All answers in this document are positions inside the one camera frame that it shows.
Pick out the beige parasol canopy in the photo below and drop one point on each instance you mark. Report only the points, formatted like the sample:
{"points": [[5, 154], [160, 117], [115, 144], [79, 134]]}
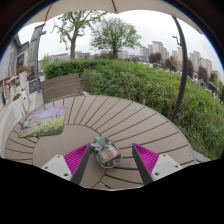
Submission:
{"points": [[100, 5]]}

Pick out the far apartment buildings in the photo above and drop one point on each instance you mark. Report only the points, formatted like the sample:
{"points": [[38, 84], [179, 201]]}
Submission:
{"points": [[193, 61]]}

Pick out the grey shop building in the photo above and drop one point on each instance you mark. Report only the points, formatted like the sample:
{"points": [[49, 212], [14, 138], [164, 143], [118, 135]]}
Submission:
{"points": [[10, 60]]}

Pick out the grey sign pylon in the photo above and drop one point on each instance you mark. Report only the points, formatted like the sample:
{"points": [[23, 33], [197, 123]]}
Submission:
{"points": [[34, 50]]}

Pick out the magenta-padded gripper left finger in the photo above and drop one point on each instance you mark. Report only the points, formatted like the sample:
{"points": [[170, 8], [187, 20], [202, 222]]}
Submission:
{"points": [[60, 166]]}

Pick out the transparent grey computer mouse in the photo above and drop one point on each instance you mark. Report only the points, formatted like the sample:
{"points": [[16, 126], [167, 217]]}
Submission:
{"points": [[107, 154]]}

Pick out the brown slatted chair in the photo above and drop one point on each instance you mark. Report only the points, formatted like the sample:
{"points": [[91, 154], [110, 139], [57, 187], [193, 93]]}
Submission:
{"points": [[61, 87]]}

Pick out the white planter box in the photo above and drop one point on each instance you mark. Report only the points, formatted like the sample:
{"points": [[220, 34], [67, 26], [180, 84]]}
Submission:
{"points": [[18, 106]]}

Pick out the tall white flower planter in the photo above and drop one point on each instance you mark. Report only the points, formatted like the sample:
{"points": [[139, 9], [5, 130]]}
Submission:
{"points": [[23, 78]]}

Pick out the dark curved parasol pole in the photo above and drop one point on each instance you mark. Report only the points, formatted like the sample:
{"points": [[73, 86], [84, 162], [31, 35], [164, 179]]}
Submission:
{"points": [[183, 73]]}

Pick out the green hedge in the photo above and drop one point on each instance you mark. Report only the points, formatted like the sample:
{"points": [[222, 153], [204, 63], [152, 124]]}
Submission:
{"points": [[143, 86]]}

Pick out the round crowned tree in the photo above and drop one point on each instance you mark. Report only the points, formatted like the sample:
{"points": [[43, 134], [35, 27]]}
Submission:
{"points": [[115, 35]]}

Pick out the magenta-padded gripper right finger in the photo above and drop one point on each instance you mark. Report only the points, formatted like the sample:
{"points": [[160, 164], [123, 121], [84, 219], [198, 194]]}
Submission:
{"points": [[164, 166]]}

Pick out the slim sparse tree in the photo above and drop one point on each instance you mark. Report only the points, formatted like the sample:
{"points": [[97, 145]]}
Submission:
{"points": [[73, 40]]}

